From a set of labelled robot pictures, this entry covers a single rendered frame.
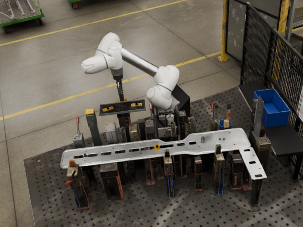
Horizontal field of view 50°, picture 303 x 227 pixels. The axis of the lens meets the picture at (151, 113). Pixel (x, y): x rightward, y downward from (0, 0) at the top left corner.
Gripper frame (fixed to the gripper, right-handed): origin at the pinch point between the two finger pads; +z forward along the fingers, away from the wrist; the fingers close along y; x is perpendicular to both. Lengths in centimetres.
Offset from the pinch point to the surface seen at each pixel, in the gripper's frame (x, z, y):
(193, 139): 52, 26, 27
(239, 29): 148, 61, -243
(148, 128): 19.0, 20.0, 17.0
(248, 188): 89, 55, 52
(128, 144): 3.5, 25.8, 26.9
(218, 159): 66, 21, 54
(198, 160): 53, 27, 47
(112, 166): -6, 23, 51
